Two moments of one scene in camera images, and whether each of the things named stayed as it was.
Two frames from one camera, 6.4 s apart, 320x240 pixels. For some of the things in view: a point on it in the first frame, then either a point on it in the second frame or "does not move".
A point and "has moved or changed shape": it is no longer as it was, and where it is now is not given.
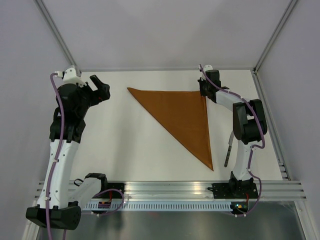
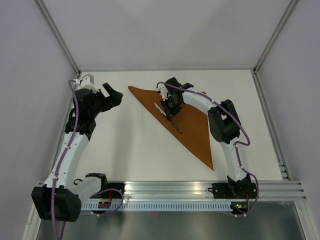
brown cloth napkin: [185, 113] does not move
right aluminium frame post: [274, 36] does not move
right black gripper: [201, 82] -> [166, 108]
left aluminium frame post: [51, 24] does not move
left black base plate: [111, 194] does not move
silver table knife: [230, 143] has moved or changed shape
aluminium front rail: [190, 190] does not move
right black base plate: [234, 190] does not move
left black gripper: [98, 95] -> [114, 99]
